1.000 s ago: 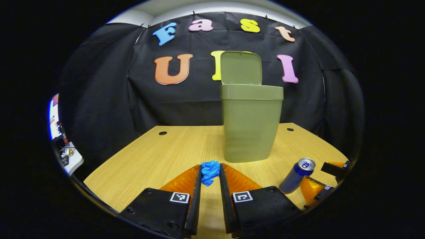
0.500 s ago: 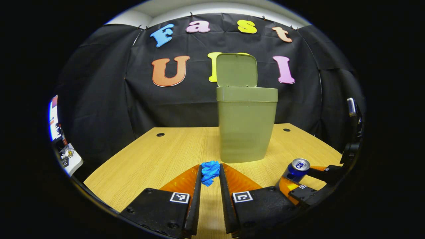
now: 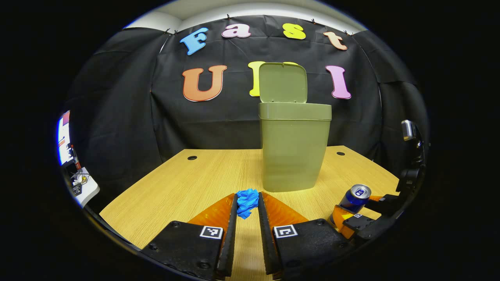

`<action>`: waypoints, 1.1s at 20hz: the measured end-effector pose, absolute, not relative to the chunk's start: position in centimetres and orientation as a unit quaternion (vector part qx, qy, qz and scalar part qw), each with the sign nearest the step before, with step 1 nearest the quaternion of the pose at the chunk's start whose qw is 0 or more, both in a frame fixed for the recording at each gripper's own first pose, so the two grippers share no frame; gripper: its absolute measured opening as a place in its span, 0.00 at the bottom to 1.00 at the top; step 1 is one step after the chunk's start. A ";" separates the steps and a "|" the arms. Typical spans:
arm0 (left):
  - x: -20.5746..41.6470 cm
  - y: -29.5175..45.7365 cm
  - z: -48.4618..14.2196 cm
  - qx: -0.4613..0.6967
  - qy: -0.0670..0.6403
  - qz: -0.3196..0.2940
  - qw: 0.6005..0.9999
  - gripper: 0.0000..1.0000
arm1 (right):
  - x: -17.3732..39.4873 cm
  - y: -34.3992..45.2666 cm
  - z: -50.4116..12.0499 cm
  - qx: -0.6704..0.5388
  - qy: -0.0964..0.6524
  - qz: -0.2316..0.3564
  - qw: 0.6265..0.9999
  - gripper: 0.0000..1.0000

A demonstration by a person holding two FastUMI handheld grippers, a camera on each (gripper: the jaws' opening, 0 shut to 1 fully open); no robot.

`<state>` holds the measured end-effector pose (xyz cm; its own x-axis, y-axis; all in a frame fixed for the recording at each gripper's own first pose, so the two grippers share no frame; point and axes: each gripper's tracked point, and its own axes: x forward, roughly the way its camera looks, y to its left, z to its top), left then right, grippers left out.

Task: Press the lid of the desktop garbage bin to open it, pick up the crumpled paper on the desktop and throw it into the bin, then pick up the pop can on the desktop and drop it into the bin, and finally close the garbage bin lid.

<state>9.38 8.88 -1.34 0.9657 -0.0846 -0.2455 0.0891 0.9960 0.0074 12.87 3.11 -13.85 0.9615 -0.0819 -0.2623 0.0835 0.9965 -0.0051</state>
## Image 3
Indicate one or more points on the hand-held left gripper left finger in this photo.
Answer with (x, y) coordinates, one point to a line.
(232, 234)

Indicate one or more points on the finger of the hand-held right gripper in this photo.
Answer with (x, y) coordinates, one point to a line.
(386, 203)
(363, 224)

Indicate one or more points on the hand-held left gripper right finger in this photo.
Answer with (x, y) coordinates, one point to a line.
(263, 238)

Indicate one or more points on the blue pop can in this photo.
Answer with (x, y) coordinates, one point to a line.
(353, 201)

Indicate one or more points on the blue paper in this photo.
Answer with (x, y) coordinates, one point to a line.
(247, 201)

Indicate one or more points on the green desktop garbage bin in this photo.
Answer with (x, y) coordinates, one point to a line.
(293, 156)

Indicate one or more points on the wooden desktop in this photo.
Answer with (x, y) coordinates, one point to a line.
(175, 187)

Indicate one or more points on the white side table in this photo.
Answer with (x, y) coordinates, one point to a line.
(90, 187)

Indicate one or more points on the black keyboard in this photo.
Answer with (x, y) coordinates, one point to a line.
(76, 189)

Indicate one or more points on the black backdrop cloth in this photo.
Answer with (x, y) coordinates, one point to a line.
(117, 117)

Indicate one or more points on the red bottle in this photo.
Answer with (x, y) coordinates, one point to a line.
(76, 160)

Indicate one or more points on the computer monitor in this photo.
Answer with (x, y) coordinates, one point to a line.
(63, 136)

